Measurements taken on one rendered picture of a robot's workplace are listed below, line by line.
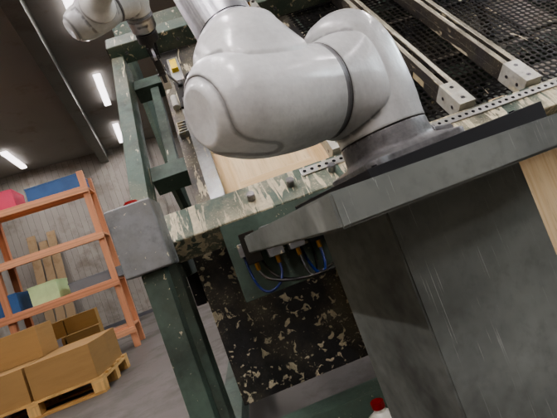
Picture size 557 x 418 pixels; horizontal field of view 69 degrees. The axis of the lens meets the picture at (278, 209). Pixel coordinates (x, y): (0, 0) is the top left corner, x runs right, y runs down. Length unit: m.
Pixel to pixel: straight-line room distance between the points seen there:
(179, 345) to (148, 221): 0.32
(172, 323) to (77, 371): 2.90
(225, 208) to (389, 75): 0.73
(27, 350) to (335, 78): 4.16
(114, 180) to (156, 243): 10.21
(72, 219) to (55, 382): 7.54
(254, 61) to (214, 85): 0.06
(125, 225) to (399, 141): 0.70
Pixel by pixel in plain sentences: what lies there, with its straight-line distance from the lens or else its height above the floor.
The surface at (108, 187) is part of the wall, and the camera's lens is 11.24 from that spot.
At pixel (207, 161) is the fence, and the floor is 1.05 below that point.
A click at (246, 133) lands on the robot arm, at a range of 0.54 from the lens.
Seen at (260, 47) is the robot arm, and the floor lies 0.97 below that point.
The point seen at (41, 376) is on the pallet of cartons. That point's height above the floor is 0.30.
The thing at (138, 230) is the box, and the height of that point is 0.86.
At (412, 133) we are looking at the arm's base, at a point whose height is 0.80.
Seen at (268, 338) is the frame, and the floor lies 0.39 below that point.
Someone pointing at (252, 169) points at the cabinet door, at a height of 0.97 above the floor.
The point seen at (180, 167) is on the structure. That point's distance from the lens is 1.58.
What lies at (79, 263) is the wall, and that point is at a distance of 11.12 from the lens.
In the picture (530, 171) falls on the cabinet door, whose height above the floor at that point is 0.62.
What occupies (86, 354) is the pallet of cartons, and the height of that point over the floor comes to 0.34.
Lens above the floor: 0.73
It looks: 3 degrees up
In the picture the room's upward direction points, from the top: 20 degrees counter-clockwise
